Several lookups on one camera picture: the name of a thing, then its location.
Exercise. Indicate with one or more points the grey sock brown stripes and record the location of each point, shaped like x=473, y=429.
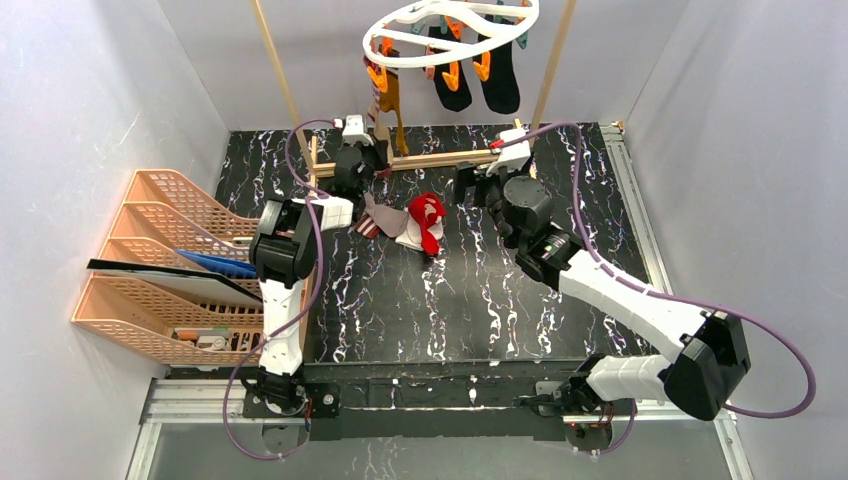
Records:
x=378, y=218

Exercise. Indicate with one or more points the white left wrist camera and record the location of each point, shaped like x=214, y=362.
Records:
x=353, y=130

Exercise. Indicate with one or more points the beige purple striped sock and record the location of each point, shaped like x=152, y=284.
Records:
x=380, y=130

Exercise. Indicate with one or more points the white sock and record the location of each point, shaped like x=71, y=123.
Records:
x=412, y=237

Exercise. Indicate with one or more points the peach mesh file rack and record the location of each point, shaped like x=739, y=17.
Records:
x=162, y=211

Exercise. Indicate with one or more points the mustard yellow sock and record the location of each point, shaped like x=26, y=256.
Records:
x=389, y=101

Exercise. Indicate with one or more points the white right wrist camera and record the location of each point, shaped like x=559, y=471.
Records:
x=511, y=149

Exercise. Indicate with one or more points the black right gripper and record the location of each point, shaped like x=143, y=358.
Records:
x=477, y=178

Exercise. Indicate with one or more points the white round clip hanger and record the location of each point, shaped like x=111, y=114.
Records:
x=426, y=33

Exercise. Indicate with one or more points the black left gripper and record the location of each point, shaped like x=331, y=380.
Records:
x=361, y=157

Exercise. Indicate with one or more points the black white folder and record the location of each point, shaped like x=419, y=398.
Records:
x=216, y=288

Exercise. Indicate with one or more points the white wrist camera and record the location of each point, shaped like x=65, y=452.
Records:
x=353, y=130
x=511, y=149

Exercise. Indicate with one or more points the orange clothes peg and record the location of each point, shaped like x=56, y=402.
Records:
x=378, y=75

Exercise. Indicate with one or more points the wooden hanging rack frame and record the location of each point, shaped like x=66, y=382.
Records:
x=435, y=160

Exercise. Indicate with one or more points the black sock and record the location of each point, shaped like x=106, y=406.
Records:
x=495, y=69
x=449, y=79

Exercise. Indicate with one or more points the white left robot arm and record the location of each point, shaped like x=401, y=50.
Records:
x=284, y=252

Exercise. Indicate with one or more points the red bear sock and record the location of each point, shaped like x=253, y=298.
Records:
x=427, y=210

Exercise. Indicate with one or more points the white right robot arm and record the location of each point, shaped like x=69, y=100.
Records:
x=701, y=356

